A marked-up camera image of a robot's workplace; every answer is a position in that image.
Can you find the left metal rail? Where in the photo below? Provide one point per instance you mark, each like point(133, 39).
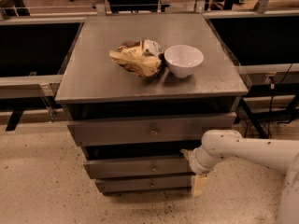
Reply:
point(28, 87)

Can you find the grey three-drawer cabinet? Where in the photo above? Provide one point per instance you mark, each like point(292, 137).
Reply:
point(93, 87)

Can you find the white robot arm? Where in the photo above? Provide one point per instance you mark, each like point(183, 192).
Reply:
point(276, 154)

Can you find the white ceramic bowl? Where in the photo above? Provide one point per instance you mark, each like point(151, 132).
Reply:
point(183, 60)

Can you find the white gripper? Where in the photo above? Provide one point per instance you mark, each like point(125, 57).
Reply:
point(195, 164)

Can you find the crumpled yellow chip bag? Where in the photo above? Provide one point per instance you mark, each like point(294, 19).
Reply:
point(141, 57)

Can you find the right metal rail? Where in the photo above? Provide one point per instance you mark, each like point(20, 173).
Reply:
point(284, 73)

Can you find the metal rail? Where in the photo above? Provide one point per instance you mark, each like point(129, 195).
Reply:
point(28, 87)
point(284, 73)

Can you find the grey bottom drawer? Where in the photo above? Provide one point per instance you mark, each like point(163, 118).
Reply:
point(144, 183)

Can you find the grey drawer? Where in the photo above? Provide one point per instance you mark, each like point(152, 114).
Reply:
point(120, 131)
point(144, 183)
point(141, 166)

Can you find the grey top drawer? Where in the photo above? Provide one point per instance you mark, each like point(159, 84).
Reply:
point(120, 131)

